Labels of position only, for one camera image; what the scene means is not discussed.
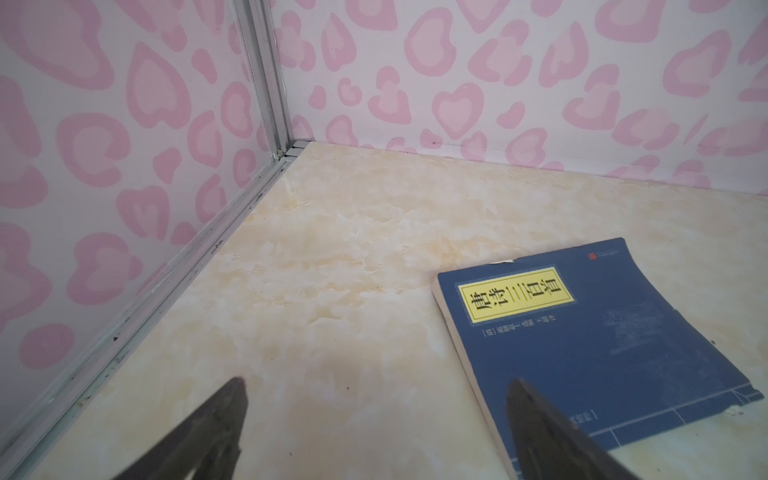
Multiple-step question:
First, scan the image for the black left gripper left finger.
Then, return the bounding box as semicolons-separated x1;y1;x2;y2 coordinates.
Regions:
116;377;248;479

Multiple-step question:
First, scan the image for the blue book yellow label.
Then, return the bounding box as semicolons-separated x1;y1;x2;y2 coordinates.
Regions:
432;238;763;478

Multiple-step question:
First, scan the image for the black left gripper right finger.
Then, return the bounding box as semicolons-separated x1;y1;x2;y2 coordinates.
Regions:
506;379;637;480

